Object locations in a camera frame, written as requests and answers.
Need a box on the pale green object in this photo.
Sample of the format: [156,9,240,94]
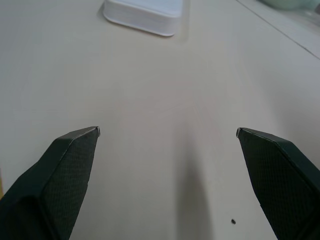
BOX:
[257,0,320,11]

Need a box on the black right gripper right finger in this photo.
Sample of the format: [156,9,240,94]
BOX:
[235,127,320,240]

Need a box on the white plastic container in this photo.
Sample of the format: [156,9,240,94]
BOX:
[102,0,185,37]

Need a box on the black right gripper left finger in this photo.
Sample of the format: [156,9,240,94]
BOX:
[0,126,101,240]

